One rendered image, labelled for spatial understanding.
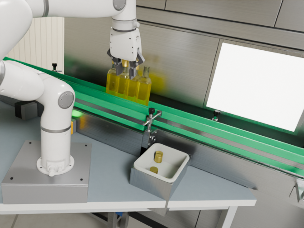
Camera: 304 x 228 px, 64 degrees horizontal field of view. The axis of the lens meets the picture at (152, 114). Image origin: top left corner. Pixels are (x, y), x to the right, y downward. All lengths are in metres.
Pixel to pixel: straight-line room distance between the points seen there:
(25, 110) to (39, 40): 2.42
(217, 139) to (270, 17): 0.55
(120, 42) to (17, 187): 0.56
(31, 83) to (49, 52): 3.06
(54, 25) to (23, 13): 3.15
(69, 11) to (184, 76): 0.73
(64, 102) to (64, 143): 0.15
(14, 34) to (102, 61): 0.97
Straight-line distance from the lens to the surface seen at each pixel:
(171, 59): 1.24
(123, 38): 0.79
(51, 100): 0.77
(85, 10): 0.64
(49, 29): 3.72
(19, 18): 0.55
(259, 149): 1.09
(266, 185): 1.15
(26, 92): 0.72
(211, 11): 1.21
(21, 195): 0.92
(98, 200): 0.92
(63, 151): 0.87
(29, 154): 1.02
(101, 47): 1.48
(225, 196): 1.07
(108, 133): 1.18
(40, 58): 3.82
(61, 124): 0.82
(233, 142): 1.09
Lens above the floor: 1.39
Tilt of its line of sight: 23 degrees down
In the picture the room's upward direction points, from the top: 9 degrees clockwise
